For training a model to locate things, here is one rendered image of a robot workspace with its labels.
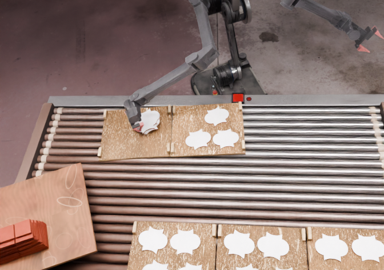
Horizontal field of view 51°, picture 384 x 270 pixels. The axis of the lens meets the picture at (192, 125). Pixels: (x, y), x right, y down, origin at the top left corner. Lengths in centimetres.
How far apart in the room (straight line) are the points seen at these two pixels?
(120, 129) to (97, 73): 176
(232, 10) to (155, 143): 96
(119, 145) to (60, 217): 53
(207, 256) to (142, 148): 71
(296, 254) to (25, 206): 134
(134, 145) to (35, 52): 251
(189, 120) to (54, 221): 91
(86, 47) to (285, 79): 207
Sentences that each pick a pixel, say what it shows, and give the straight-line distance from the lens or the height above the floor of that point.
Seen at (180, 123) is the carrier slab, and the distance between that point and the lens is 235.
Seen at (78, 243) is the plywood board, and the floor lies 104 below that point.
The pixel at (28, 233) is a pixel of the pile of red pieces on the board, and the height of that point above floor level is 121.
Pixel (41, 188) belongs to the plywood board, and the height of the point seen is 104.
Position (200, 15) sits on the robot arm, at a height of 145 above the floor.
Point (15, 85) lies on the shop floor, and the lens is 437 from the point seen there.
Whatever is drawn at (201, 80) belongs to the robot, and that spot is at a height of 24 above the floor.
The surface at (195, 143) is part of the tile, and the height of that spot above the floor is 94.
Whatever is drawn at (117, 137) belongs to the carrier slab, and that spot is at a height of 94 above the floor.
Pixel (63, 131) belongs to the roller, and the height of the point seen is 91.
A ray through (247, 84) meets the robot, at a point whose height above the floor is 24.
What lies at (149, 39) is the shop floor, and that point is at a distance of 429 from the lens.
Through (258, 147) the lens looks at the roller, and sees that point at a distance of 226.
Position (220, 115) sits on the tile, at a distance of 234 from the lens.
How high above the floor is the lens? 283
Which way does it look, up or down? 54 degrees down
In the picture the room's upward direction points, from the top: 10 degrees counter-clockwise
